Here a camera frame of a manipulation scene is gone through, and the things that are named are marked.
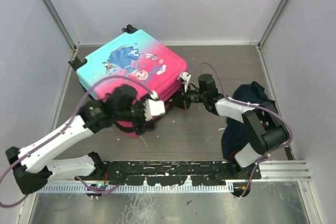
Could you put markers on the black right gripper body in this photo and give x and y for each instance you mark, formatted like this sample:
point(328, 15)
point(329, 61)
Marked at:
point(189, 97)

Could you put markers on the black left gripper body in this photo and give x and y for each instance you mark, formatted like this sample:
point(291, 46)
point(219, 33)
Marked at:
point(135, 114)

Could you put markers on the pink teal suitcase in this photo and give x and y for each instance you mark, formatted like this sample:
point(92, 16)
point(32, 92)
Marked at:
point(136, 59)

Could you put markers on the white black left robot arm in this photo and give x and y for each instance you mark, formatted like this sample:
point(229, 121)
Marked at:
point(35, 165)

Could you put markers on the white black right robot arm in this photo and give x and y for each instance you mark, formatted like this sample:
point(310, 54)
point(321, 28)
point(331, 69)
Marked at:
point(254, 128)

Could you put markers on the navy garment with red trim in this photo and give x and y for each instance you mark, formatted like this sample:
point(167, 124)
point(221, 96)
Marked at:
point(235, 137)

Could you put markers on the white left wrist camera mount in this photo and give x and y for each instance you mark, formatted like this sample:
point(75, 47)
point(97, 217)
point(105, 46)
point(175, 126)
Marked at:
point(153, 108)

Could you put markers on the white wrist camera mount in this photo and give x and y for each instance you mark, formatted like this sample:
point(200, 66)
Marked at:
point(184, 78)
point(153, 108)

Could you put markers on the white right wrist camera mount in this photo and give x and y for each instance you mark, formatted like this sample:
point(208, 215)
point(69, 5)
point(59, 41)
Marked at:
point(184, 78)

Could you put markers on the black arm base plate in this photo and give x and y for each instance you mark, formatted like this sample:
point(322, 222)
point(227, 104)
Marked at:
point(136, 173)

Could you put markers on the aluminium left corner post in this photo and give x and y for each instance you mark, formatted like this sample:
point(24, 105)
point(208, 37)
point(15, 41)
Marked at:
point(57, 19)

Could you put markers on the aluminium corner post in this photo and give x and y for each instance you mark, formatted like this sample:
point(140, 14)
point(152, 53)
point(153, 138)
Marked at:
point(57, 19)
point(279, 10)

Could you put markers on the white slotted cable duct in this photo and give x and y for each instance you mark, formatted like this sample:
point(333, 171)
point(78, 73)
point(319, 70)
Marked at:
point(77, 188)

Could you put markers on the aluminium frame rail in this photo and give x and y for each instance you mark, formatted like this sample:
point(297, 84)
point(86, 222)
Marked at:
point(283, 169)

